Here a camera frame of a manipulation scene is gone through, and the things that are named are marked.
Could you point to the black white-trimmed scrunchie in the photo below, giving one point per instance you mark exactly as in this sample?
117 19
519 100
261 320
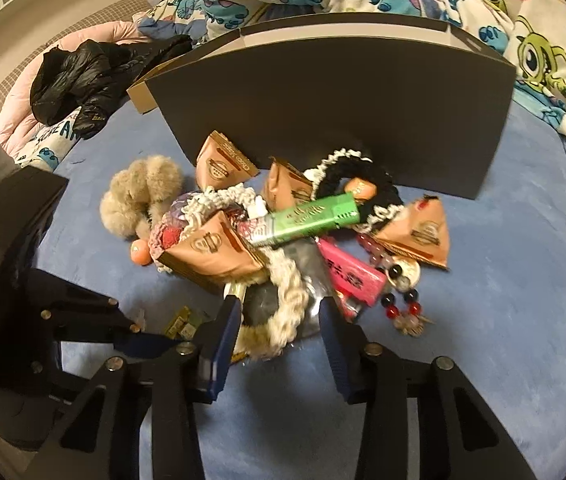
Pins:
350 171

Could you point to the white lace scrunchie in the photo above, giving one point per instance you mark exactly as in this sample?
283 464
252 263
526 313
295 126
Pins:
203 205

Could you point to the pink scrunchie with red centre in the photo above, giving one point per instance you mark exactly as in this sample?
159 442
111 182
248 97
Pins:
162 236

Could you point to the small brown triangular packet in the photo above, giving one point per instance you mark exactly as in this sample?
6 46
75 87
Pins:
285 186

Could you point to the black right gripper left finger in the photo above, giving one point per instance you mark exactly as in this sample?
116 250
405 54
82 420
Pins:
98 437

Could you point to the silver foil packet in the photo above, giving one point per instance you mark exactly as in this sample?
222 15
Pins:
261 299

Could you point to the beige fluffy pompom scrunchie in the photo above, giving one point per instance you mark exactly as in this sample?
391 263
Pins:
139 195

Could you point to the pink lighter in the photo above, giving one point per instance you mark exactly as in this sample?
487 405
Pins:
350 275

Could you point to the small brown cardboard box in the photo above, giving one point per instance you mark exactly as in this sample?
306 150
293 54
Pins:
139 93

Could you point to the pink quilted blanket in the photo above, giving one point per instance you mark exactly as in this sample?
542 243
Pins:
18 125

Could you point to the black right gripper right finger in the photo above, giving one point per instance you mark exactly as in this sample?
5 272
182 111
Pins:
458 435

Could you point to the black puffy jacket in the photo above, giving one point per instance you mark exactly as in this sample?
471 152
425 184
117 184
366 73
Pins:
94 78

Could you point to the cream knitted scrunchie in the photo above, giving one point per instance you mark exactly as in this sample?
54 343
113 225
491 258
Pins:
268 339

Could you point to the orange round lip balm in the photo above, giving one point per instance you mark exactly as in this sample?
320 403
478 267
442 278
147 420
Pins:
139 253

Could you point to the large black cardboard box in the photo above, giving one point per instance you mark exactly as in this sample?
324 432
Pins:
423 98

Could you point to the purple patterned oval case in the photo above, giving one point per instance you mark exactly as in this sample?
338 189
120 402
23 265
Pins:
174 216

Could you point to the brown triangular snack packet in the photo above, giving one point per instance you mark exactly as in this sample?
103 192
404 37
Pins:
419 232
214 255
220 164

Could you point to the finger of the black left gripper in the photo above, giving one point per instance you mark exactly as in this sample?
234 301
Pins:
75 314

